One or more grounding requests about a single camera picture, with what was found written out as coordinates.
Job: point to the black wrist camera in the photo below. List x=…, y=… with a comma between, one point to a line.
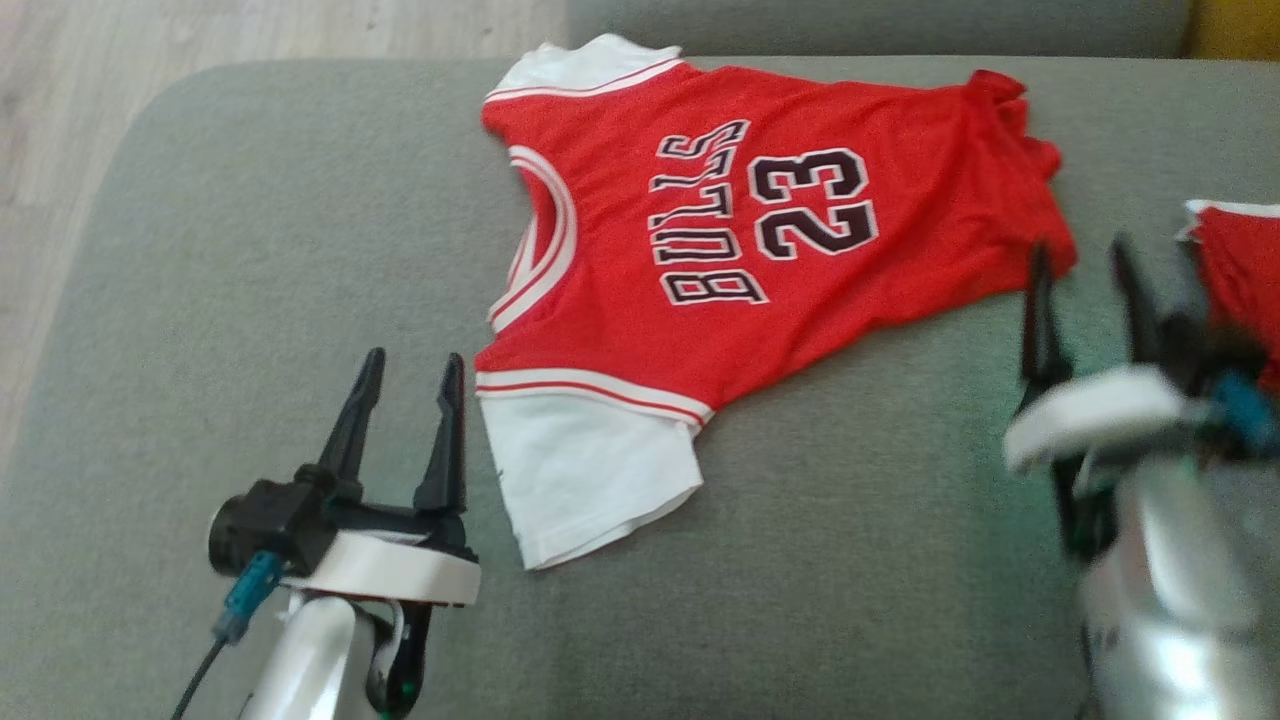
x=275, y=520
x=1200, y=345

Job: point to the red white Bulls jersey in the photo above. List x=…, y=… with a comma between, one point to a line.
x=800, y=290

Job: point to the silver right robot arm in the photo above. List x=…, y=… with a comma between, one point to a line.
x=1180, y=600

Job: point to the wide yellow sofa backrest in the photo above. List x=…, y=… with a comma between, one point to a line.
x=1235, y=25

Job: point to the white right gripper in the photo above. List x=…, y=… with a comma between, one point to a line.
x=1090, y=410

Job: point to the red white Bulls shorts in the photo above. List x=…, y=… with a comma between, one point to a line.
x=1245, y=270

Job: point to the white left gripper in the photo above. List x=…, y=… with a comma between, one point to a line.
x=410, y=570

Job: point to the grey sofa back cushion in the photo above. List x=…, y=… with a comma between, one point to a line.
x=880, y=25

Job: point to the large grey sofa ottoman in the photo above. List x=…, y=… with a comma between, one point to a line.
x=250, y=250

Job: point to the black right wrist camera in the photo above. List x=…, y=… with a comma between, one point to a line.
x=1200, y=345

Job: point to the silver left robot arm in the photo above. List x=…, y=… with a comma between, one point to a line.
x=310, y=660

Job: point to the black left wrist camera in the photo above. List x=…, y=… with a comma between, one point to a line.
x=275, y=520

